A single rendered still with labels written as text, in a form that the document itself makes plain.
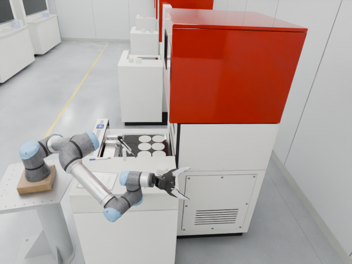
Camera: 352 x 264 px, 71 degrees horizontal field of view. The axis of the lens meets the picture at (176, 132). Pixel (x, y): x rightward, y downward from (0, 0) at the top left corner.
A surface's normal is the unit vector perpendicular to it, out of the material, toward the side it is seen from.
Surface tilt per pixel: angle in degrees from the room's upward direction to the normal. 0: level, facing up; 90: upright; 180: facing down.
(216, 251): 0
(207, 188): 90
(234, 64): 90
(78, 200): 90
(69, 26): 90
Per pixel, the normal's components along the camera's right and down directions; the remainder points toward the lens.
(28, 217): 0.04, -0.85
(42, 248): 0.24, 0.52
